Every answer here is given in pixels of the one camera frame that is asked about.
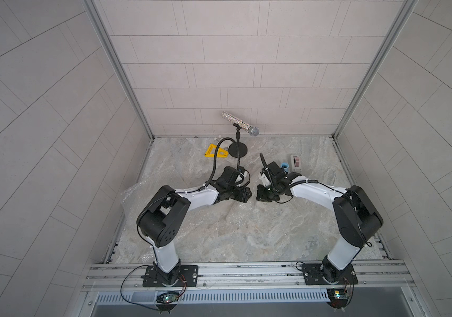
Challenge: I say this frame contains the blue ribbed vase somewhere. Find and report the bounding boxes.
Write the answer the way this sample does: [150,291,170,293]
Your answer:
[281,162,289,173]

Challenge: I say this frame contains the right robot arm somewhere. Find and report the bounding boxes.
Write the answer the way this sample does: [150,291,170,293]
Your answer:
[256,157,384,284]

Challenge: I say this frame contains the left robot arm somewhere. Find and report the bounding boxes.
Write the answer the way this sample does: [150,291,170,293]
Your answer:
[136,166,252,285]

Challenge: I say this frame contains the black microphone stand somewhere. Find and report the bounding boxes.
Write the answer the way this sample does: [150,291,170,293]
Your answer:
[228,124,248,158]

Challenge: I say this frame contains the yellow triangle ruler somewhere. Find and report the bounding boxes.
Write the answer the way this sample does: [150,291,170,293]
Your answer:
[204,144,229,158]

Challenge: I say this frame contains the glitter microphone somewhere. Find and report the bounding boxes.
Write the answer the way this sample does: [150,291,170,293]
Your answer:
[222,112,260,137]

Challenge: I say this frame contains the right circuit board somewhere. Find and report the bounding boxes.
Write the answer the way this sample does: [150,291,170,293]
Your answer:
[326,289,350,309]

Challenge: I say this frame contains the circuit board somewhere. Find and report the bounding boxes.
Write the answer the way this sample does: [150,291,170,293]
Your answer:
[156,292,180,305]
[326,289,350,309]

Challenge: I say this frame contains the left circuit board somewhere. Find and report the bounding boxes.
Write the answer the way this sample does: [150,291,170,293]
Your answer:
[156,292,180,305]

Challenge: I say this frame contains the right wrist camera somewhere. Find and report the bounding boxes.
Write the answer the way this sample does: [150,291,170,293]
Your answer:
[259,170,271,188]

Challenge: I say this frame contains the left black cable hose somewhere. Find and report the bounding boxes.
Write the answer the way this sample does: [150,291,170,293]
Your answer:
[197,137,242,193]

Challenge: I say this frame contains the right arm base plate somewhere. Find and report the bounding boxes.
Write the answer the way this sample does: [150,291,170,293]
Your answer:
[297,262,358,285]

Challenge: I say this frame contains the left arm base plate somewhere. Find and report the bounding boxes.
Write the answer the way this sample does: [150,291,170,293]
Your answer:
[142,264,199,287]

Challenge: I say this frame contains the aluminium mounting rail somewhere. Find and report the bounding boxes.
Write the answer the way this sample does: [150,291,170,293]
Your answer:
[79,260,415,291]

